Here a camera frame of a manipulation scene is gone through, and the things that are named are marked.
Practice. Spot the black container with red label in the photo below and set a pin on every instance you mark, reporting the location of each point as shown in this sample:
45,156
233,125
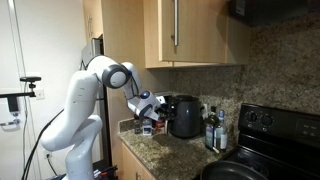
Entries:
160,124

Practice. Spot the small dark jar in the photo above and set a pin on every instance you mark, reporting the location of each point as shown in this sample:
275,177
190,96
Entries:
137,126

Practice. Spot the small white jar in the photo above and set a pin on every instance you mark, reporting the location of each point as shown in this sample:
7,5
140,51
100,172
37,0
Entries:
147,127

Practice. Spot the white backsplash outlet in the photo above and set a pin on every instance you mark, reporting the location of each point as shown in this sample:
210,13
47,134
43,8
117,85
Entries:
204,111

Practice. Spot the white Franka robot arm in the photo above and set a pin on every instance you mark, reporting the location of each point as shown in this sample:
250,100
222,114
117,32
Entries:
80,113

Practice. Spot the clear bottle with blue cap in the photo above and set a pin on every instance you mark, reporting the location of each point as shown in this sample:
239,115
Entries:
221,133

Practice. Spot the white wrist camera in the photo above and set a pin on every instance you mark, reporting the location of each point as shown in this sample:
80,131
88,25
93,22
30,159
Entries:
161,100

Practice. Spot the white wall outlet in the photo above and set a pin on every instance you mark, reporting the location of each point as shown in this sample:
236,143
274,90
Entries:
47,154

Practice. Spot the black frying pan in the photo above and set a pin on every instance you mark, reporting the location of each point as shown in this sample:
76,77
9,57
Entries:
230,171

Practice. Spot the tall wooden cabinet panel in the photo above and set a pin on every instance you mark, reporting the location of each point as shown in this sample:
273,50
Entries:
133,40

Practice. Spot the wooden cabinet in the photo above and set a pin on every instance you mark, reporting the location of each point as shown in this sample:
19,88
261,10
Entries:
200,65
133,163

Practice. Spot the dark olive oil bottle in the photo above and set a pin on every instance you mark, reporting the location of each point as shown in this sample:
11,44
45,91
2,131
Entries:
210,130

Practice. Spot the black camera on stand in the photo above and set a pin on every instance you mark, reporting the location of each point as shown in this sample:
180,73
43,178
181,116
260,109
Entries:
30,79

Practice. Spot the wooden upper cabinet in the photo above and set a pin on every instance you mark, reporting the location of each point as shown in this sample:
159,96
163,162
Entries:
200,65

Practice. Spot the black coffee maker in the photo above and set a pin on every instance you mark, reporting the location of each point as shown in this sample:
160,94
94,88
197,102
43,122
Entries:
186,116

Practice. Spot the wooden lower cabinet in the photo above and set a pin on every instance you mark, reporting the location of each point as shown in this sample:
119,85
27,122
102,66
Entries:
133,163

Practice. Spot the black electric stove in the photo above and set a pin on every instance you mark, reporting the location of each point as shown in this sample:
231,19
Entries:
283,140

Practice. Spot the white light switch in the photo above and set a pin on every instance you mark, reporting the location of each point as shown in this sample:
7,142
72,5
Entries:
39,94

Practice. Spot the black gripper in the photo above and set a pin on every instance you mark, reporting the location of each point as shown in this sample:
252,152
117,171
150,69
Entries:
161,111

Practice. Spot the red and black tools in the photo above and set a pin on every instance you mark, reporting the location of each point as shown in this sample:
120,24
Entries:
105,171

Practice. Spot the white door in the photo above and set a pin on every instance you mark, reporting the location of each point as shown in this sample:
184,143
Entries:
10,50

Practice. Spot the stainless steel refrigerator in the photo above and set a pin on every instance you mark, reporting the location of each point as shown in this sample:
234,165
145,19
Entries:
91,48

